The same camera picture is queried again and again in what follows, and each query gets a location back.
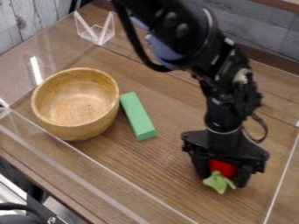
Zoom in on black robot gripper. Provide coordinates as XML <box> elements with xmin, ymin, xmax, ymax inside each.
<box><xmin>182</xmin><ymin>130</ymin><xmax>270</xmax><ymax>188</ymax></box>

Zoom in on red plush fruit green leaves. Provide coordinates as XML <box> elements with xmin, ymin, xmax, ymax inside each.
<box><xmin>203</xmin><ymin>159</ymin><xmax>238</xmax><ymax>194</ymax></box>

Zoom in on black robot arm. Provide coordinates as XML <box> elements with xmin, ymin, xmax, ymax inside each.
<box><xmin>112</xmin><ymin>0</ymin><xmax>270</xmax><ymax>188</ymax></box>

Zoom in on green rectangular block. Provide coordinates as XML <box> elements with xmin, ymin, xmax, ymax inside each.
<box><xmin>120</xmin><ymin>92</ymin><xmax>156</xmax><ymax>141</ymax></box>

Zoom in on wooden bowl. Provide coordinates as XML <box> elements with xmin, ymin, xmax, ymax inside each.
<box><xmin>31</xmin><ymin>67</ymin><xmax>119</xmax><ymax>141</ymax></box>

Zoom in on clear acrylic tray enclosure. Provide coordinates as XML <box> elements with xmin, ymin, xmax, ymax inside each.
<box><xmin>0</xmin><ymin>17</ymin><xmax>299</xmax><ymax>224</ymax></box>

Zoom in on black metal table bracket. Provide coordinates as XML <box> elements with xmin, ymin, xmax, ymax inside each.
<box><xmin>27</xmin><ymin>195</ymin><xmax>70</xmax><ymax>224</ymax></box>

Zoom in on black cable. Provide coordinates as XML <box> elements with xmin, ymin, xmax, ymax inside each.
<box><xmin>0</xmin><ymin>202</ymin><xmax>40</xmax><ymax>224</ymax></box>

